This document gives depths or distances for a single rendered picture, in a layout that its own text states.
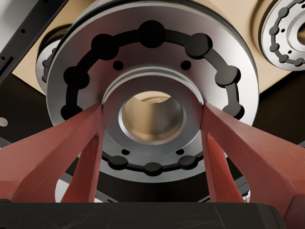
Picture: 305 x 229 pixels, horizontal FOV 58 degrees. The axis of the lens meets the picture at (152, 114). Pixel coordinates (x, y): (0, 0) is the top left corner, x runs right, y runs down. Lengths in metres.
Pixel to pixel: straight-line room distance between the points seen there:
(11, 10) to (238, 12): 0.34
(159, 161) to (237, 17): 0.24
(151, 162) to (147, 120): 0.02
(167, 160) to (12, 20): 0.41
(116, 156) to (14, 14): 0.39
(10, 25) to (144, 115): 0.40
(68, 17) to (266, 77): 0.26
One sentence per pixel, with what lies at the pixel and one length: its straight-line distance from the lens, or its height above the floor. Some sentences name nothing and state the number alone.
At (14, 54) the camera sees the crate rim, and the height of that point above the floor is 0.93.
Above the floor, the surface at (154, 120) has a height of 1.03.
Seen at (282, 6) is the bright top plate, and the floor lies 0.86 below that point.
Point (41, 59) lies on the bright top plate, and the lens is 0.34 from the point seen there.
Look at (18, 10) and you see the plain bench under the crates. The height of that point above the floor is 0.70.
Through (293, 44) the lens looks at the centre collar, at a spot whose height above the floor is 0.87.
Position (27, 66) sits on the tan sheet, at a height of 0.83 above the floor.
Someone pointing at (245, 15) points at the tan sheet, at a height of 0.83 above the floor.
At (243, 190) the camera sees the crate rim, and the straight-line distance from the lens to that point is 0.38.
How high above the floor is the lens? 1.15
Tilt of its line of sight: 53 degrees down
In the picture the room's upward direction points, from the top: 178 degrees clockwise
